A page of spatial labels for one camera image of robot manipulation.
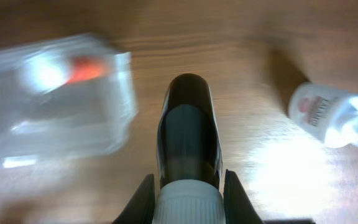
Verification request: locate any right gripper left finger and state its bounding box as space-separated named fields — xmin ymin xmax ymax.
xmin=112 ymin=174 xmax=155 ymax=224

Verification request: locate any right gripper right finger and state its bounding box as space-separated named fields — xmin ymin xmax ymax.
xmin=223 ymin=169 xmax=264 ymax=224

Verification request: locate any dark bottle white cap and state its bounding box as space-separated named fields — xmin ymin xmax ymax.
xmin=153 ymin=73 xmax=226 ymax=224

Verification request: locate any white spray bottle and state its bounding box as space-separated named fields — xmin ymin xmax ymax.
xmin=288 ymin=82 xmax=358 ymax=148

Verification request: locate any orange tube white cap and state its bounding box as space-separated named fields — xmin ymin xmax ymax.
xmin=65 ymin=57 xmax=109 ymax=84

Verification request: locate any clear plastic container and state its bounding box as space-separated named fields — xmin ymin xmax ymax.
xmin=0 ymin=34 xmax=137 ymax=169

